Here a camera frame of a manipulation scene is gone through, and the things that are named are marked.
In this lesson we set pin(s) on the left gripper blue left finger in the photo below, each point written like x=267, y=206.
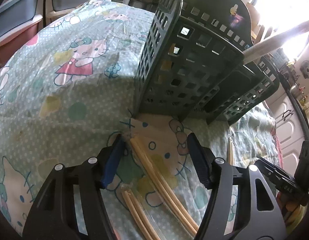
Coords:
x=110, y=157

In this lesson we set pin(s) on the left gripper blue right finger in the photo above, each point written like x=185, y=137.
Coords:
x=202, y=159

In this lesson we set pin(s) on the wooden chopstick pair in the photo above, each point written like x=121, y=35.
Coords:
x=164, y=189
x=136, y=210
x=230, y=152
x=274, y=42

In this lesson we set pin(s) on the white kitchen cabinets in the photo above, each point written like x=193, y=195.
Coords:
x=288, y=130

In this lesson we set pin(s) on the hello kitty patterned tablecloth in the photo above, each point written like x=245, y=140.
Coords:
x=68, y=92

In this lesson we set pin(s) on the dark green utensil basket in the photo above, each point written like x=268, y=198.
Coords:
x=192, y=63

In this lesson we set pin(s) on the left pastel drawer tower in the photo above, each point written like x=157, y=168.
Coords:
x=20, y=21

